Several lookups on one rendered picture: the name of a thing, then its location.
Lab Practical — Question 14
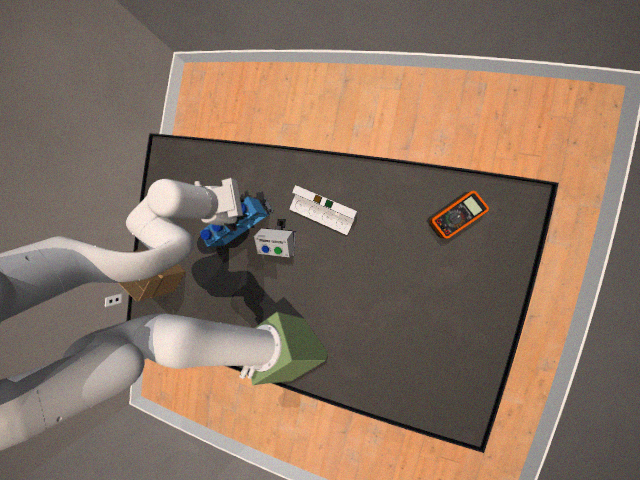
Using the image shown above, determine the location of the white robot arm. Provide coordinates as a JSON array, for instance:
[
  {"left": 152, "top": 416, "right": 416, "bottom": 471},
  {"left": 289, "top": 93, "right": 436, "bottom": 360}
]
[{"left": 0, "top": 178, "right": 282, "bottom": 451}]

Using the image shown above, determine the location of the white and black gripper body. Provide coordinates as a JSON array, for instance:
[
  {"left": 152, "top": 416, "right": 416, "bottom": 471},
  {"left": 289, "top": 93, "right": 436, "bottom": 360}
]
[{"left": 201, "top": 186, "right": 237, "bottom": 226}]

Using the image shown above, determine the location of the orange digital multimeter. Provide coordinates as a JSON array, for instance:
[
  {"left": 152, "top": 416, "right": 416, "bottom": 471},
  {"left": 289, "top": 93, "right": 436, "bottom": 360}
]
[{"left": 429, "top": 191, "right": 489, "bottom": 239}]

